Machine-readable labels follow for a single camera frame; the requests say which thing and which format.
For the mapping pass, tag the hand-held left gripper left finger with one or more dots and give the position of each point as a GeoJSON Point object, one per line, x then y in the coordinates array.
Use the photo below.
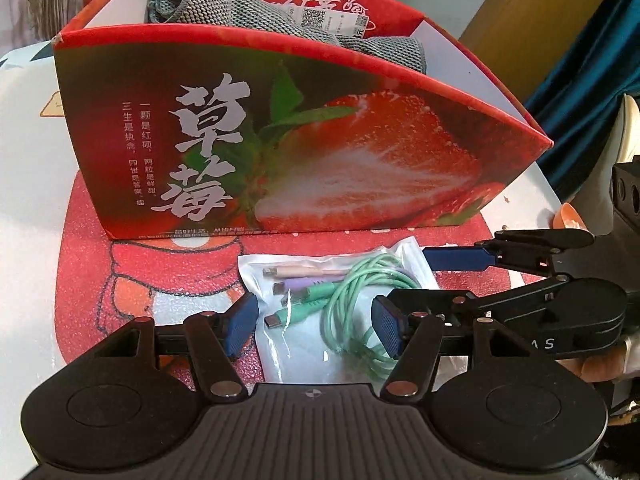
{"type": "Point", "coordinates": [242, 325]}

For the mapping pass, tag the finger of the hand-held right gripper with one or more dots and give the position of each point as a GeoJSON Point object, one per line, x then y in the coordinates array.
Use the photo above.
{"type": "Point", "coordinates": [435, 304]}
{"type": "Point", "coordinates": [455, 257]}

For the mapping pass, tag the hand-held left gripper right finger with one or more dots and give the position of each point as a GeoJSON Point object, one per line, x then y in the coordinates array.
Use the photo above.
{"type": "Point", "coordinates": [387, 325]}

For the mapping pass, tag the clear plastic bag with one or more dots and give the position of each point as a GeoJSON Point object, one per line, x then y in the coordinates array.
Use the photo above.
{"type": "Point", "coordinates": [272, 352]}

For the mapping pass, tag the red strawberry cardboard box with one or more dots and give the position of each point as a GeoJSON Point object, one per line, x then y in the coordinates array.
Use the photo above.
{"type": "Point", "coordinates": [350, 160]}

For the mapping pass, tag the grey knitted cloth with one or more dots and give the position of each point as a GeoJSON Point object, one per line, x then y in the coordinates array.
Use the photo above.
{"type": "Point", "coordinates": [210, 5]}

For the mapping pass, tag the person's right hand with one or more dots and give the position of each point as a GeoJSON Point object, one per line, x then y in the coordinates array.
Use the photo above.
{"type": "Point", "coordinates": [600, 367]}

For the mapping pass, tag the orange translucent plastic item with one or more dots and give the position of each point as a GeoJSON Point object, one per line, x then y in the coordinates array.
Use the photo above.
{"type": "Point", "coordinates": [567, 217]}

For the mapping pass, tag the red cartoon foam mat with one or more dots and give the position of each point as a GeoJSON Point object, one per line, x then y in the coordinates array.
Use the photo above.
{"type": "Point", "coordinates": [100, 285]}

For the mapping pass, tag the dark blue curtain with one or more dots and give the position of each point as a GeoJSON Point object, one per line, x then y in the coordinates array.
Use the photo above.
{"type": "Point", "coordinates": [575, 110]}

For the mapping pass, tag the yellow wooden door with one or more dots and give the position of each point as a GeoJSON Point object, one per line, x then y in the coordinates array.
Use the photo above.
{"type": "Point", "coordinates": [525, 20]}

